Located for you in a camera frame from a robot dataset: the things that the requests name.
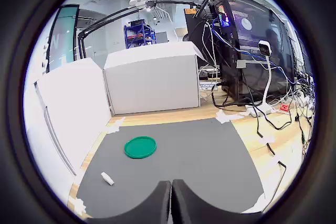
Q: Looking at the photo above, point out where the small white plastic terminal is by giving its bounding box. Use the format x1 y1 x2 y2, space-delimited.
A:
101 172 115 186

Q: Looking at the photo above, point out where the round green lid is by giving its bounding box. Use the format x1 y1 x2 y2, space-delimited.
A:
124 136 158 159

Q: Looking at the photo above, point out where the dark grey mat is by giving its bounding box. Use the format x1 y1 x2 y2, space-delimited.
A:
77 118 265 219

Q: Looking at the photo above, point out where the white tape piece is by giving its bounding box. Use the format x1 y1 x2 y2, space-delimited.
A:
68 197 87 215
243 193 266 214
258 135 276 145
104 116 126 133
215 109 245 124

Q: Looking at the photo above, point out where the white power strip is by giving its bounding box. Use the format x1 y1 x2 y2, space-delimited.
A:
246 104 277 117

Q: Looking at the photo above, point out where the white partition box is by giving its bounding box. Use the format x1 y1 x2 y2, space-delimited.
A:
35 57 113 175
103 41 202 116
23 77 77 180

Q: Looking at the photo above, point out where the blue shelf rack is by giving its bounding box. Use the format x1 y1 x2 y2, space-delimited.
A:
123 19 158 49

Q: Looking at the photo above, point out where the black monitor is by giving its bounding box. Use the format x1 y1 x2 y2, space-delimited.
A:
183 7 221 66

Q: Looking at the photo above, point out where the teal banner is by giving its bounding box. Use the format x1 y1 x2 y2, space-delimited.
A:
41 5 79 74

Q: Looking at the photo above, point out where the black computer case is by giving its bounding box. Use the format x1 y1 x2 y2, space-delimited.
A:
212 0 299 103

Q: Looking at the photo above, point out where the white camera on stand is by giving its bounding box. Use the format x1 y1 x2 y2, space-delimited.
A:
258 39 274 114

